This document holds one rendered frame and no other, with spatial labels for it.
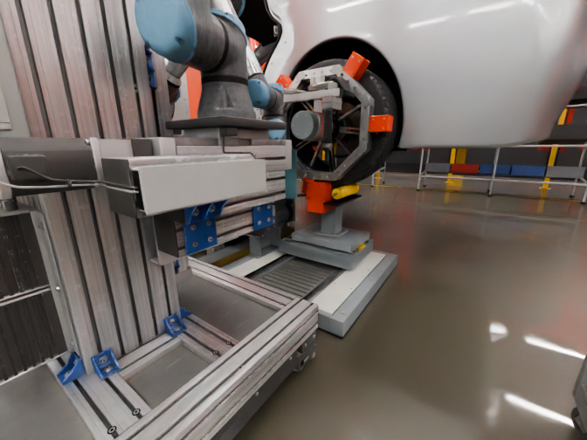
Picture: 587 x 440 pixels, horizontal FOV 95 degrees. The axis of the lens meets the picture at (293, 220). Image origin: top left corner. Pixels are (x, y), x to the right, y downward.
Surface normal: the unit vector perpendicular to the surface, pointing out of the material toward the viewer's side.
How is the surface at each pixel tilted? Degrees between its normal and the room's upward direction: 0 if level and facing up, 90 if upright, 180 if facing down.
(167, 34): 97
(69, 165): 90
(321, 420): 0
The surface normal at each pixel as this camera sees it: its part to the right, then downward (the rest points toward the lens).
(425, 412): 0.00, -0.96
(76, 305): 0.81, 0.15
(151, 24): -0.36, 0.37
